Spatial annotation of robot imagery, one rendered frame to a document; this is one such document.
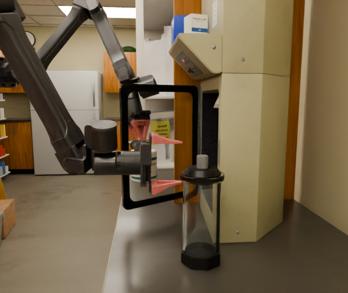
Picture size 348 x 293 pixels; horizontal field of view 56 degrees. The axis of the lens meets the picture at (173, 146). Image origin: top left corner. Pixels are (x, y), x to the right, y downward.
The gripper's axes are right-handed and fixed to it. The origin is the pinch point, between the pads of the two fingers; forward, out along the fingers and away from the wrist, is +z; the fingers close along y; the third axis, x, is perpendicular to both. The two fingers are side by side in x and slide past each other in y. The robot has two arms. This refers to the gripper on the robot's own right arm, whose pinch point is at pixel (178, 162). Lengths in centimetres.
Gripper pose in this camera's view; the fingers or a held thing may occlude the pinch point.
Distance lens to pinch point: 78.4
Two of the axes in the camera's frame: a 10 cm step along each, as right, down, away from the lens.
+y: 0.1, -9.9, -1.4
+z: 10.0, 0.0, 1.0
